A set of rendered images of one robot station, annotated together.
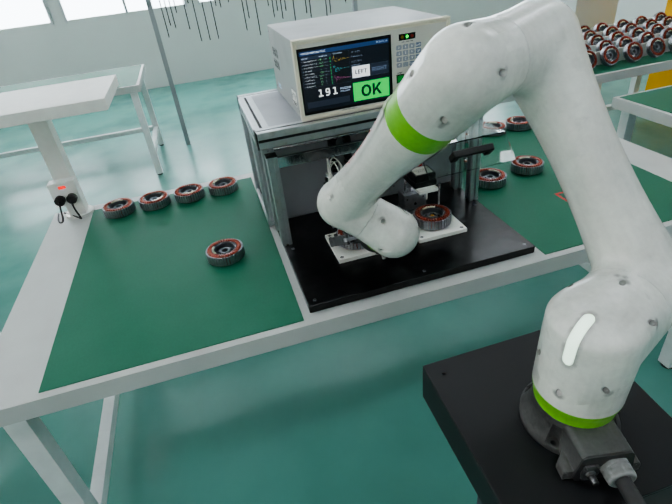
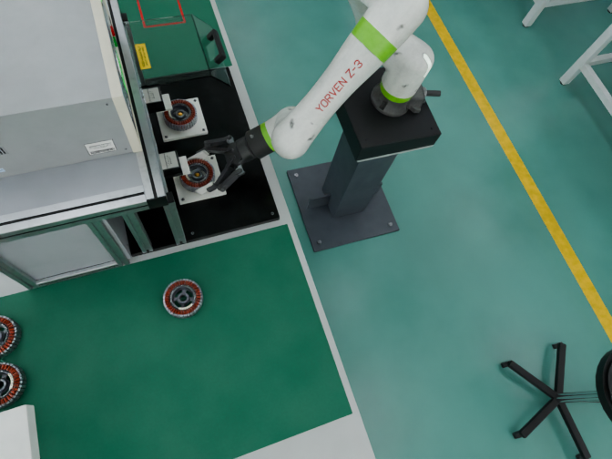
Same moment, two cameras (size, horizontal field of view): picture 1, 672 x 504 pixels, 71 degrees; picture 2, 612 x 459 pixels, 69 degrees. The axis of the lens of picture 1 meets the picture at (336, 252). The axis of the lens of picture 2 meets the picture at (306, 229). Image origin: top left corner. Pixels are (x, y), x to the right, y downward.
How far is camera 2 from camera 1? 1.39 m
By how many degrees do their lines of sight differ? 69
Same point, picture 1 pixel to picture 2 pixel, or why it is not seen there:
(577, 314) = (423, 58)
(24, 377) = (336, 438)
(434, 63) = (422, 13)
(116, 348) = (308, 367)
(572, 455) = (417, 103)
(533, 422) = (400, 110)
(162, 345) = (307, 327)
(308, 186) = not seen: hidden behind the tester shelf
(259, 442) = not seen: hidden behind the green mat
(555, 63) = not seen: outside the picture
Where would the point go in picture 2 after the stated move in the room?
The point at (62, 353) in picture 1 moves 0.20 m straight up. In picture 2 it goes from (311, 416) to (323, 416)
